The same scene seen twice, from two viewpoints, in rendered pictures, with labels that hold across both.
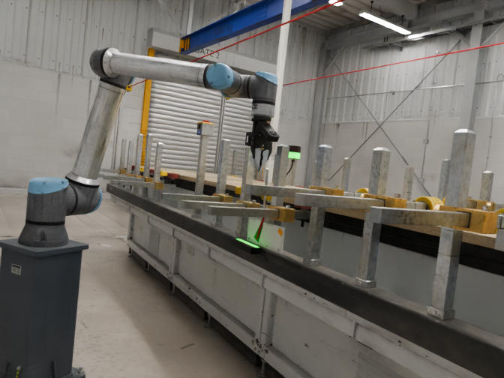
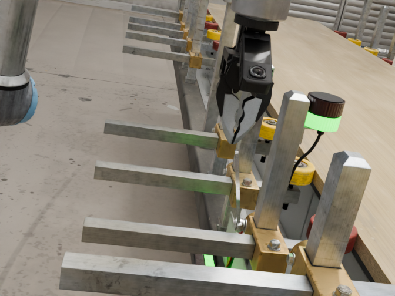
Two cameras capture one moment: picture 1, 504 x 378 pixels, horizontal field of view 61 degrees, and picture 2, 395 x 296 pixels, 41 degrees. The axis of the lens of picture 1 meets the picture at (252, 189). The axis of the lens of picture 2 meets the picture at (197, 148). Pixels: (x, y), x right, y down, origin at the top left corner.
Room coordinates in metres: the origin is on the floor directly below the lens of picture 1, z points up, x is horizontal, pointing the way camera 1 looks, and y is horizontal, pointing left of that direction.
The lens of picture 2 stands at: (0.85, -0.29, 1.31)
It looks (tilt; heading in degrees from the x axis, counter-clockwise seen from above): 22 degrees down; 22
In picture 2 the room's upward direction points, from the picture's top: 11 degrees clockwise
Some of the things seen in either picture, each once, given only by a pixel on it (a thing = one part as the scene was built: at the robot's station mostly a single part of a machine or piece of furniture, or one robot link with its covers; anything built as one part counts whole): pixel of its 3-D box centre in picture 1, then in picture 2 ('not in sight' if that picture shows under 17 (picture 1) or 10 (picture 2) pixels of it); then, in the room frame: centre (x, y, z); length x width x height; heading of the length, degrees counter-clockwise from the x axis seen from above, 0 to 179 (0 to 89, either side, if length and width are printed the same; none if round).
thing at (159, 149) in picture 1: (157, 177); (196, 44); (2.95, 0.67, 0.87); 0.03 x 0.03 x 0.48; 31
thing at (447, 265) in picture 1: (451, 229); not in sight; (1.02, -0.49, 0.92); 0.03 x 0.03 x 0.48; 31
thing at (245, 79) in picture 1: (237, 85); not in sight; (1.69, 0.10, 1.32); 0.12 x 0.12 x 0.09; 72
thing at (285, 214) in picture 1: (280, 213); (265, 243); (1.64, -0.12, 0.85); 0.13 x 0.06 x 0.05; 31
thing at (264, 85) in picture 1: (264, 89); not in sight; (1.67, -0.01, 1.32); 0.10 x 0.09 x 0.12; 72
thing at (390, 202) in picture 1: (381, 204); not in sight; (1.21, -0.37, 0.95); 0.13 x 0.06 x 0.05; 31
